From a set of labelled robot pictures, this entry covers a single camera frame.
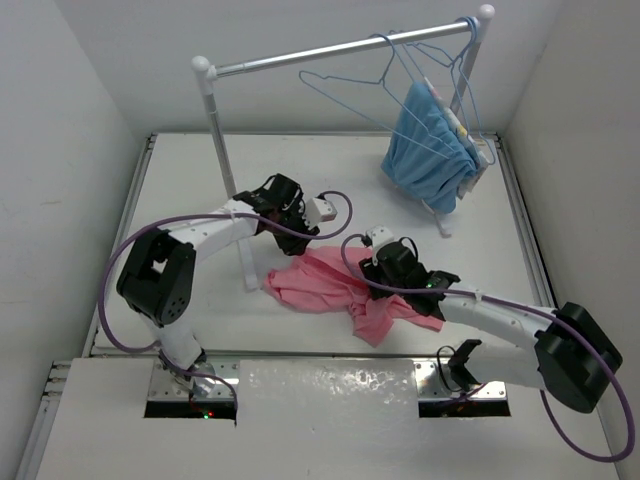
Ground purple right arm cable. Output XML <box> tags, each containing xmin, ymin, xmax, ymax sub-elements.
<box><xmin>340</xmin><ymin>232</ymin><xmax>637</xmax><ymax>462</ymax></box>

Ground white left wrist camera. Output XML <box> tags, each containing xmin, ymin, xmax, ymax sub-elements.
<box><xmin>303</xmin><ymin>197</ymin><xmax>337</xmax><ymax>228</ymax></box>

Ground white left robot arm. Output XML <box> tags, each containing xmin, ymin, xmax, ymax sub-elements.
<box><xmin>116</xmin><ymin>174</ymin><xmax>335</xmax><ymax>396</ymax></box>

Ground light blue wire hanger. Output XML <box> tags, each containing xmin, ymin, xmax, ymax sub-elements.
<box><xmin>298</xmin><ymin>33</ymin><xmax>463</xmax><ymax>159</ymax></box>

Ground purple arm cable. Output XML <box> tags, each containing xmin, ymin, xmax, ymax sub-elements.
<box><xmin>99</xmin><ymin>190</ymin><xmax>354</xmax><ymax>401</ymax></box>
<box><xmin>340</xmin><ymin>232</ymin><xmax>637</xmax><ymax>462</ymax></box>

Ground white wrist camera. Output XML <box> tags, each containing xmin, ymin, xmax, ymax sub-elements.
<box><xmin>364</xmin><ymin>225</ymin><xmax>395</xmax><ymax>250</ymax></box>
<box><xmin>303</xmin><ymin>197</ymin><xmax>337</xmax><ymax>228</ymax></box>

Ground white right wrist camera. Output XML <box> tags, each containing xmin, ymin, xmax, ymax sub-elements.
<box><xmin>364</xmin><ymin>225</ymin><xmax>395</xmax><ymax>250</ymax></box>

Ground blue t shirt on hanger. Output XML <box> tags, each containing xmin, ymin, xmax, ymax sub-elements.
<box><xmin>381</xmin><ymin>82</ymin><xmax>479</xmax><ymax>214</ymax></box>

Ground blue hanger at rack end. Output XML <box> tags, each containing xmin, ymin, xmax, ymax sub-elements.
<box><xmin>450</xmin><ymin>16</ymin><xmax>497</xmax><ymax>165</ymax></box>

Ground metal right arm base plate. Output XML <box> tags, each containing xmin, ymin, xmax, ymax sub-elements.
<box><xmin>413</xmin><ymin>358</ymin><xmax>507</xmax><ymax>402</ymax></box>

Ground white foreground cover board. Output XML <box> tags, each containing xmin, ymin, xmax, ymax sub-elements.
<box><xmin>38</xmin><ymin>358</ymin><xmax>616</xmax><ymax>479</ymax></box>

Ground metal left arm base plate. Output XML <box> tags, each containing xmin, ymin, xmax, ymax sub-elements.
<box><xmin>147</xmin><ymin>360</ymin><xmax>239</xmax><ymax>402</ymax></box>

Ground pink t shirt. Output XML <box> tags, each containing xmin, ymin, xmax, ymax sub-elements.
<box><xmin>263</xmin><ymin>246</ymin><xmax>444</xmax><ymax>347</ymax></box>

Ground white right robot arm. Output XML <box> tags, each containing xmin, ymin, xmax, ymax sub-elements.
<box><xmin>359</xmin><ymin>236</ymin><xmax>623</xmax><ymax>413</ymax></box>

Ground patterned white garment on hanger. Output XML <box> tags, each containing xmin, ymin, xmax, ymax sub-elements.
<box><xmin>424</xmin><ymin>77</ymin><xmax>489</xmax><ymax>200</ymax></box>

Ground white clothes rack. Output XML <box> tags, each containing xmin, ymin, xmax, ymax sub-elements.
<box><xmin>190</xmin><ymin>3</ymin><xmax>496</xmax><ymax>293</ymax></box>

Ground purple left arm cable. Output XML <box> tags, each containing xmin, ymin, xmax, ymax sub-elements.
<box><xmin>99</xmin><ymin>190</ymin><xmax>354</xmax><ymax>401</ymax></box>

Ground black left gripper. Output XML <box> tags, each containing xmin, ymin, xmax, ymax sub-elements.
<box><xmin>271</xmin><ymin>204</ymin><xmax>318</xmax><ymax>255</ymax></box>

